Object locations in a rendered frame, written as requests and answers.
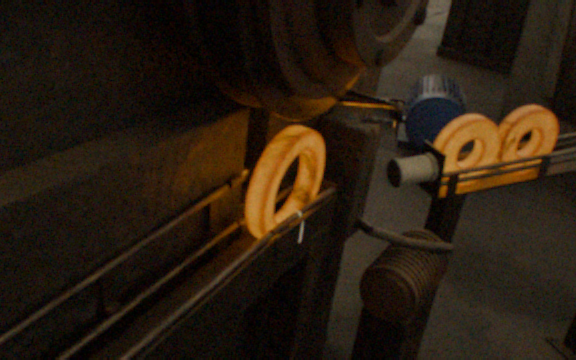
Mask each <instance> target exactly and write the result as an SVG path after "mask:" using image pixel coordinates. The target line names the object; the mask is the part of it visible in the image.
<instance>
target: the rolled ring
mask: <svg viewBox="0 0 576 360"><path fill-rule="evenodd" d="M298 155H300V168H298V173H297V178H296V181H295V184H294V187H293V189H292V192H291V194H290V196H289V197H288V200H287V202H286V203H285V205H284V206H283V207H282V209H281V210H280V211H279V212H278V213H276V214H274V201H275V195H276V192H278V188H279V185H280V183H281V180H282V178H283V175H284V173H285V171H286V169H287V168H288V166H289V165H290V163H291V162H292V161H293V160H294V158H295V157H296V156H298ZM324 167H325V144H324V140H323V138H322V136H320V135H319V134H318V133H317V132H315V130H312V129H310V128H307V127H304V126H301V125H291V126H288V127H286V128H285V129H283V130H282V132H281V133H279V134H278V135H276V136H275V137H274V138H273V140H272V141H271V142H270V143H269V145H268V146H267V148H266V149H265V151H264V152H263V155H262V157H261V159H260V160H259V162H258V164H257V167H256V169H255V171H253V174H252V178H251V181H250V184H249V187H248V191H247V196H246V204H245V218H246V224H247V227H248V230H249V231H250V232H251V234H252V235H255V236H256V237H259V238H260V237H261V236H262V235H264V234H265V233H266V232H267V231H269V230H270V229H271V228H273V227H274V226H276V225H278V224H279V223H281V222H282V221H284V219H285V218H286V217H288V216H289V215H291V214H292V213H293V212H294V211H296V210H298V209H300V208H302V207H303V206H304V205H306V204H307V203H309V202H310V201H311V200H313V199H314V197H315V196H316V194H317V191H318V188H319V185H320V181H322V178H323V172H324Z"/></svg>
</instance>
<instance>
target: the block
mask: <svg viewBox="0 0 576 360"><path fill-rule="evenodd" d="M360 118H361V115H359V114H356V113H353V112H350V111H347V110H344V108H337V110H335V111H333V112H331V113H329V114H327V115H325V116H324V117H323V118H322V120H320V125H319V132H318V134H319V135H320V136H322V138H323V140H324V144H325V167H324V172H323V178H322V179H325V180H327V181H330V182H332V183H335V184H337V189H336V200H335V205H334V211H333V216H332V222H331V227H330V232H329V237H331V238H333V239H335V240H338V241H342V243H345V241H347V240H348V239H349V238H350V237H351V236H352V235H354V234H355V233H356V232H357V231H358V230H359V229H358V228H357V227H356V226H355V221H356V218H357V217H358V216H359V217H361V218H362V216H363V212H364V207H365V203H367V197H368V193H369V188H370V184H371V179H372V174H373V169H374V165H375V160H376V156H377V150H378V146H379V141H380V137H381V131H382V125H378V124H372V123H367V122H360Z"/></svg>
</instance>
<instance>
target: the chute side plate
mask: <svg viewBox="0 0 576 360"><path fill-rule="evenodd" d="M335 200H336V194H333V195H331V196H330V197H329V199H328V200H326V201H325V202H323V203H322V204H319V205H318V206H317V207H315V208H314V209H313V210H311V211H310V212H309V213H307V214H306V215H304V216H303V217H302V218H300V219H298V221H297V222H295V223H294V224H293V225H291V226H290V227H289V228H288V229H286V230H285V231H283V232H282V233H280V234H279V235H278V236H275V237H274V239H272V240H270V241H269V242H268V244H267V245H266V246H265V247H264V248H263V249H262V250H260V251H259V252H258V253H256V254H255V255H253V256H252V257H251V258H250V259H249V260H247V261H246V262H245V263H244V264H243V266H242V267H240V268H239V269H238V270H237V271H236V272H235V273H234V274H231V275H230V276H229V277H228V278H227V279H226V280H224V281H223V282H222V283H221V284H220V285H219V287H218V288H216V289H215V290H214V291H213V292H212V293H211V294H208V295H207V296H206V297H205V298H204V299H203V300H202V301H200V302H199V303H198V304H197V305H196V306H195V308H193V309H192V310H191V311H190V312H188V313H187V314H186V315H184V316H183V317H182V318H181V319H180V320H179V321H177V322H176V323H175V324H174V325H173V326H172V328H170V330H168V331H166V332H165V333H164V334H163V335H162V336H161V337H160V338H158V339H157V340H156V341H154V342H153V343H152V344H151V345H150V347H148V348H147V349H145V350H144V351H143V352H142V353H141V354H140V355H138V356H137V357H136V358H135V359H134V360H193V359H194V358H195V357H197V356H198V355H199V354H200V353H201V352H202V351H203V350H204V349H205V347H206V346H207V345H208V344H209V343H210V342H212V341H213V340H214V339H215V338H216V337H217V336H218V335H219V334H220V333H221V332H222V331H224V330H225V329H226V327H227V326H228V325H229V324H230V323H231V322H232V321H234V320H235V319H236V318H237V317H238V316H239V315H240V314H241V313H242V312H243V311H244V310H245V309H246V307H247V306H248V305H250V304H251V303H252V302H253V301H255V300H256V299H257V298H258V297H259V296H260V295H261V294H262V293H263V292H264V291H265V290H266V289H267V288H268V287H269V285H270V284H271V283H273V282H274V281H275V280H276V279H278V278H280V277H281V276H282V275H283V274H284V273H286V272H287V271H288V270H289V269H290V268H291V267H293V266H294V264H295V263H296V262H297V261H300V260H301V259H302V258H303V257H304V256H306V255H307V254H308V251H309V246H310V239H311V237H312V236H314V235H315V234H316V233H317V232H319V231H320V230H322V229H323V228H325V227H326V226H327V225H328V229H327V234H326V238H327V237H328V236H329V232H330V227H331V222H332V216H333V211H334V205H335ZM303 221H304V227H303V233H302V239H301V241H300V242H298V240H300V234H301V228H302V222H303Z"/></svg>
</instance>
